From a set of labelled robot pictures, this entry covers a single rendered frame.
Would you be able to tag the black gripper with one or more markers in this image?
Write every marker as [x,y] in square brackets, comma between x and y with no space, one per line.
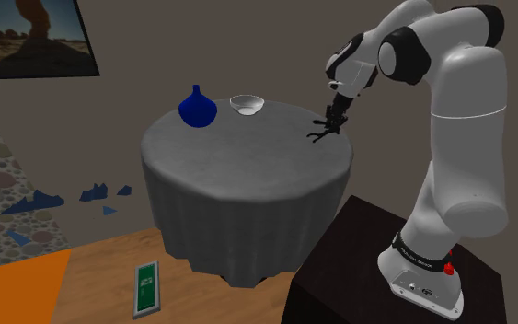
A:
[339,107]

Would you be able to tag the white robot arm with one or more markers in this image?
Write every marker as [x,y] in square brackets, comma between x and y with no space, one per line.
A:
[467,134]

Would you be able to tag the white bowl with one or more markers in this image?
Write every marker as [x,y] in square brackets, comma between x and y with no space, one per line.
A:
[246,104]

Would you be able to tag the round table with grey cloth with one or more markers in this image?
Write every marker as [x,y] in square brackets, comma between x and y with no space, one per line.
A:
[245,179]

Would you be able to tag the blue round vase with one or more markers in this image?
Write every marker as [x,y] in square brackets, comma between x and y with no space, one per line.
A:
[197,110]

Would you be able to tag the dark robot stand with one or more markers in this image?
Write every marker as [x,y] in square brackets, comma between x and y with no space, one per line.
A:
[348,278]

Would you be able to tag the green flat box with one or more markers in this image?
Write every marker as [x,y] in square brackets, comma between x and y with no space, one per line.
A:
[147,288]

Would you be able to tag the framed desert landscape picture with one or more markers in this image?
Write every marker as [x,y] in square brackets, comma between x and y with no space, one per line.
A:
[25,40]

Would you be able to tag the orange rug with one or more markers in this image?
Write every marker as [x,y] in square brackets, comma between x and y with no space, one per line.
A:
[12,291]

